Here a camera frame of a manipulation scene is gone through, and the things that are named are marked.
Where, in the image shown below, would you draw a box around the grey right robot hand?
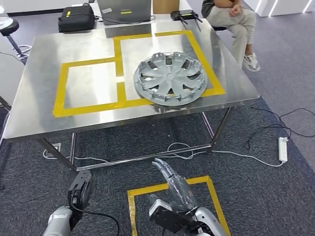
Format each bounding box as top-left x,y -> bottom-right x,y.
149,158 -> 199,216

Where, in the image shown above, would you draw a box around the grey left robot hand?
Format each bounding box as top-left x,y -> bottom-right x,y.
67,182 -> 94,230

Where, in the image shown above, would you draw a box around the silver wheel cover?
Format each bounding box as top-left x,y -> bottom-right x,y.
133,51 -> 208,108

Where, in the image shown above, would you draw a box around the steel workbench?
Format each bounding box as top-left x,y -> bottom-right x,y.
2,14 -> 261,172

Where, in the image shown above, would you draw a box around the metal floor socket plate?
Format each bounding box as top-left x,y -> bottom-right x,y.
44,143 -> 62,160

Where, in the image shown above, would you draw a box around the white power strip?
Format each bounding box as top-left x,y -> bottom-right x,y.
278,137 -> 289,164

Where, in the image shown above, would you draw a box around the white desk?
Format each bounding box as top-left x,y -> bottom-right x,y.
0,30 -> 28,110

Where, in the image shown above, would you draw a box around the black router with antennas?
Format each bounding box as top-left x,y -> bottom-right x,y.
170,9 -> 203,32

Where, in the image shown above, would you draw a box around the person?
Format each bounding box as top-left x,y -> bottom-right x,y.
201,0 -> 261,73

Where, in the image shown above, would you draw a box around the cardboard box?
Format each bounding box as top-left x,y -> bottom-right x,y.
153,0 -> 180,15

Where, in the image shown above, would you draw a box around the black carry case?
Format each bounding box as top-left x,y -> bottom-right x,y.
58,3 -> 96,33

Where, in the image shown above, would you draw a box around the grey laptop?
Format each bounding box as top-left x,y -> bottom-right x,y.
97,0 -> 153,26

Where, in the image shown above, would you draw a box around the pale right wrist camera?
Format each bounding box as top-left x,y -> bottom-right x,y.
148,199 -> 173,216

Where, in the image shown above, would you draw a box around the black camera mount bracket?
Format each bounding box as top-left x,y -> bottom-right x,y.
149,206 -> 197,234

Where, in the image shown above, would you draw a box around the white floor cable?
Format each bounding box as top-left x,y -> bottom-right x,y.
43,149 -> 109,164

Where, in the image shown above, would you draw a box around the white power cable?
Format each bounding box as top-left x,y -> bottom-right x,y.
167,142 -> 283,168

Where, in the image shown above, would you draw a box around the black floor cables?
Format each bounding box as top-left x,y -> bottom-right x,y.
244,107 -> 315,151

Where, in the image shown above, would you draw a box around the white ring dish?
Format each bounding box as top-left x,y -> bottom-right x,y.
0,17 -> 14,30

